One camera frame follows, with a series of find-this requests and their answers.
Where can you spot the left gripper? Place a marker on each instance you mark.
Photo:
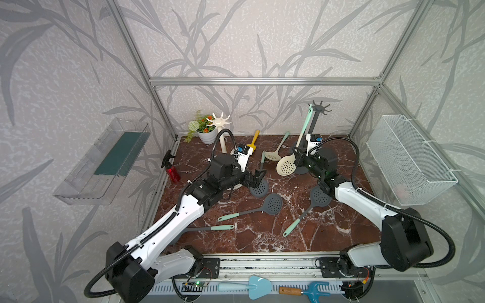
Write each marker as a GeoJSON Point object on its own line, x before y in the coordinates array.
{"type": "Point", "coordinates": [254, 181]}

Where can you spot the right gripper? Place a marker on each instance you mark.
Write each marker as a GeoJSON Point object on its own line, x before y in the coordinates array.
{"type": "Point", "coordinates": [300, 158]}

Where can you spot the large cream skimmer green handle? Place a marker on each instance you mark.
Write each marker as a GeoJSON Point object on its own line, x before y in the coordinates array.
{"type": "Point", "coordinates": [285, 165]}

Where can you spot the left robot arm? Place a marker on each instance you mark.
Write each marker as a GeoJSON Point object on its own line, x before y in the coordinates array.
{"type": "Point", "coordinates": [134, 268]}

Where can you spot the grey skimmer near right arm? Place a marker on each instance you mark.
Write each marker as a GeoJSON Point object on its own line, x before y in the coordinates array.
{"type": "Point", "coordinates": [318, 198]}

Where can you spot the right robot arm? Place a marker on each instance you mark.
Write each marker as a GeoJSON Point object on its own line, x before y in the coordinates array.
{"type": "Point", "coordinates": [404, 240]}

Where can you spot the grey skimmer centre upright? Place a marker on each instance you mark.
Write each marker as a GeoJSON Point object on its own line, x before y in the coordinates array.
{"type": "Point", "coordinates": [263, 188]}

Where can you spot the cream utensil rack stand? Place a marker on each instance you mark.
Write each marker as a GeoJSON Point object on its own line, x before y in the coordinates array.
{"type": "Point", "coordinates": [220, 123]}

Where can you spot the dark grey utensil rack stand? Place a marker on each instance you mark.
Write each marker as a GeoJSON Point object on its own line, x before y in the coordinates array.
{"type": "Point", "coordinates": [318, 109]}

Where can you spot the yellow toy shovel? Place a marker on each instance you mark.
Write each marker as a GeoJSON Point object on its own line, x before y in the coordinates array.
{"type": "Point", "coordinates": [252, 144]}

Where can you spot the potted artificial plant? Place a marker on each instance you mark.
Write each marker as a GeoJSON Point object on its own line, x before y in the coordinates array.
{"type": "Point", "coordinates": [202, 127]}

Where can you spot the red spray bottle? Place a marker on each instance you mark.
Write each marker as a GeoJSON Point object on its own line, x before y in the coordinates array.
{"type": "Point", "coordinates": [170, 169]}

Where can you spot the light blue garden trowel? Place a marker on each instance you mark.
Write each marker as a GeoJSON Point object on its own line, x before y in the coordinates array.
{"type": "Point", "coordinates": [257, 287]}

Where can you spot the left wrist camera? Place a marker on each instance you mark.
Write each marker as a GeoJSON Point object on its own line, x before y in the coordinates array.
{"type": "Point", "coordinates": [242, 153]}

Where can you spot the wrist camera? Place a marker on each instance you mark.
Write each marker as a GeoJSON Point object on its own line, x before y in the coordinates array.
{"type": "Point", "coordinates": [313, 140]}
{"type": "Point", "coordinates": [242, 153]}

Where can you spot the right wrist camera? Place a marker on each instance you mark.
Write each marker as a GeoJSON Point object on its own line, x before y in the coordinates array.
{"type": "Point", "coordinates": [313, 140]}

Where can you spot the small cream skimmer green handle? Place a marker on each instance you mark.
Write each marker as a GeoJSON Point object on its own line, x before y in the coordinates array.
{"type": "Point", "coordinates": [274, 155]}

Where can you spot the grey skimmer middle green handle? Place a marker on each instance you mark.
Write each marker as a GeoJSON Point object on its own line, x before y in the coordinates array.
{"type": "Point", "coordinates": [272, 205]}

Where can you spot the white wire mesh basket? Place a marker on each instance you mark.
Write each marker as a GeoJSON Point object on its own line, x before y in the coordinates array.
{"type": "Point", "coordinates": [414, 171]}

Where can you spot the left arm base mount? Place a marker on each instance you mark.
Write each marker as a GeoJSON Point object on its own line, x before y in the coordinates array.
{"type": "Point", "coordinates": [206, 268]}

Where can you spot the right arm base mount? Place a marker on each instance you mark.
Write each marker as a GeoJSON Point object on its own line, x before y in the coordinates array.
{"type": "Point", "coordinates": [329, 267]}

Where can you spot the clear plastic wall shelf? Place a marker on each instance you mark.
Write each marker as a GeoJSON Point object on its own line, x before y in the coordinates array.
{"type": "Point", "coordinates": [101, 172]}

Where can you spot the blue garden fork wooden handle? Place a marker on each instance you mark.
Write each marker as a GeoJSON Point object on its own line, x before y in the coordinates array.
{"type": "Point", "coordinates": [312, 291]}

